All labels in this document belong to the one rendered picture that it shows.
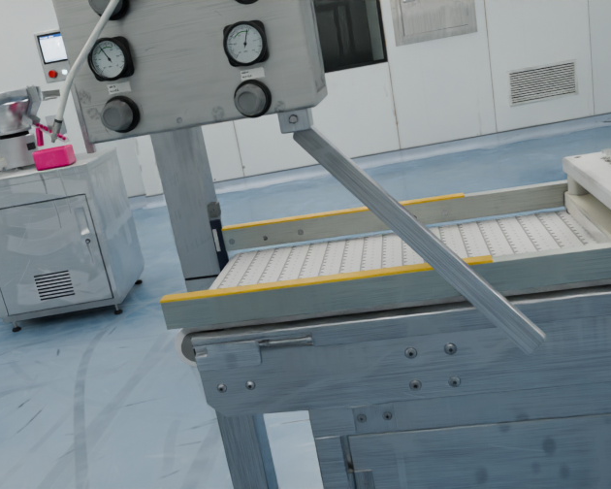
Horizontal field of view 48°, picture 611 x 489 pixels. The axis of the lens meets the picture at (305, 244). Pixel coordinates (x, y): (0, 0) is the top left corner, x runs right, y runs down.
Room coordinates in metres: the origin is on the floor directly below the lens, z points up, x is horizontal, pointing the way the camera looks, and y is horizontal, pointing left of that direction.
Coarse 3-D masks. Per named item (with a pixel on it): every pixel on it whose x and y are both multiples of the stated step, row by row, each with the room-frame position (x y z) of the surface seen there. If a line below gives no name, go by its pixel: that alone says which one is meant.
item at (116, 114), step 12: (108, 84) 0.64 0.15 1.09; (120, 84) 0.64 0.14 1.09; (120, 96) 0.64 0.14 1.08; (108, 108) 0.62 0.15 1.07; (120, 108) 0.62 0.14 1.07; (132, 108) 0.64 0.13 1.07; (108, 120) 0.62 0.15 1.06; (120, 120) 0.62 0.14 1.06; (132, 120) 0.64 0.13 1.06; (120, 132) 0.64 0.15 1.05
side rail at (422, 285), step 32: (512, 256) 0.62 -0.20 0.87; (544, 256) 0.61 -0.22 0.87; (576, 256) 0.61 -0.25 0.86; (608, 256) 0.60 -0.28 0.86; (288, 288) 0.65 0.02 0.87; (320, 288) 0.65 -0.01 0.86; (352, 288) 0.64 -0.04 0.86; (384, 288) 0.64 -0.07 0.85; (416, 288) 0.63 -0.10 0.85; (448, 288) 0.63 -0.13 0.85; (512, 288) 0.62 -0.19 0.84; (192, 320) 0.67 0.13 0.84; (224, 320) 0.67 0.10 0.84
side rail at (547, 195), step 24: (480, 192) 0.89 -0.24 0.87; (504, 192) 0.88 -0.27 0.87; (528, 192) 0.87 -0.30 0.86; (552, 192) 0.87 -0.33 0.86; (336, 216) 0.92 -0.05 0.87; (360, 216) 0.91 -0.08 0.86; (432, 216) 0.89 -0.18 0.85; (456, 216) 0.89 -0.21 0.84; (480, 216) 0.88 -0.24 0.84; (240, 240) 0.94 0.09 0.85; (288, 240) 0.93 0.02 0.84
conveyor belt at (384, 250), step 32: (480, 224) 0.87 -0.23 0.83; (512, 224) 0.84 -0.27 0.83; (544, 224) 0.82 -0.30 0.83; (576, 224) 0.79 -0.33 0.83; (256, 256) 0.91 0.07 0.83; (288, 256) 0.88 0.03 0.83; (320, 256) 0.85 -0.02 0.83; (352, 256) 0.83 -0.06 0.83; (384, 256) 0.80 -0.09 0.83; (416, 256) 0.78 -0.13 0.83; (544, 288) 0.63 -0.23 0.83; (256, 320) 0.68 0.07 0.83; (288, 320) 0.67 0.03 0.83
